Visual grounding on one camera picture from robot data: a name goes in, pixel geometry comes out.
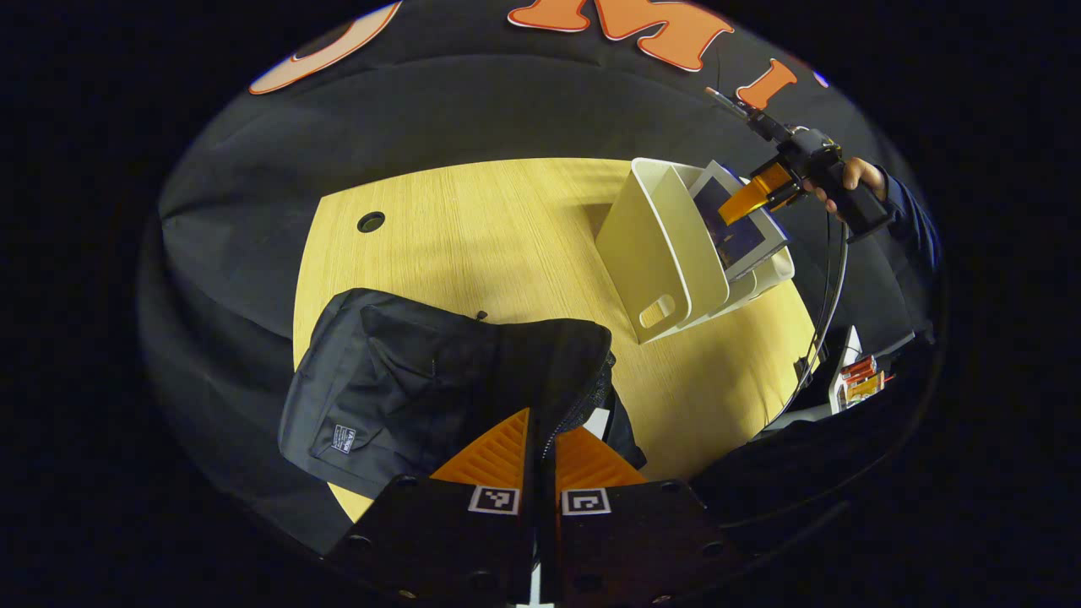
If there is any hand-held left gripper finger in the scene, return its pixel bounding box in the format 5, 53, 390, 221
540, 425, 746, 608
325, 409, 540, 608

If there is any dark blue cover book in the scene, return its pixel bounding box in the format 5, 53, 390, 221
691, 160, 791, 283

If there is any white bookshelf organizer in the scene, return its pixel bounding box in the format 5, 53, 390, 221
595, 158, 796, 345

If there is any black schoolbag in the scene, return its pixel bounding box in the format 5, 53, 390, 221
279, 287, 648, 499

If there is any white box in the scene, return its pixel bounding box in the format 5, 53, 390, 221
828, 325, 864, 415

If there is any red orange packet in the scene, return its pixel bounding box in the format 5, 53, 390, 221
840, 356, 888, 399

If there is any black cable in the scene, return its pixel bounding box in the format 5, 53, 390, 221
760, 211, 850, 432

